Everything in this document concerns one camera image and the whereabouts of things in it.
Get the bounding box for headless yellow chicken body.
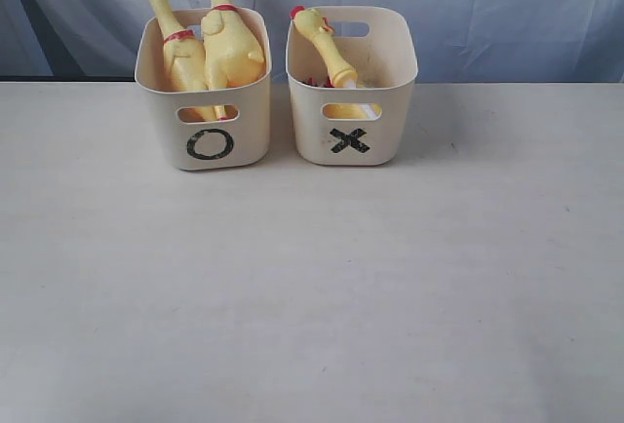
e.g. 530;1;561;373
304;77;367;119

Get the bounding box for severed chicken head with tube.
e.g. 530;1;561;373
291;6;381;120

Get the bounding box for cream bin marked X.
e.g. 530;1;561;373
286;6;418;166

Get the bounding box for cream bin marked O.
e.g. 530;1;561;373
135;7;272;171

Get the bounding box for yellow rubber chicken front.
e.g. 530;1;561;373
200;0;265;91

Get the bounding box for yellow rubber chicken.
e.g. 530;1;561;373
200;0;265;91
147;0;209;92

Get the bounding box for blue-grey backdrop curtain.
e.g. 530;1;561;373
1;0;623;83

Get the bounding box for yellow rubber chicken top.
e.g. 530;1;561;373
147;0;209;92

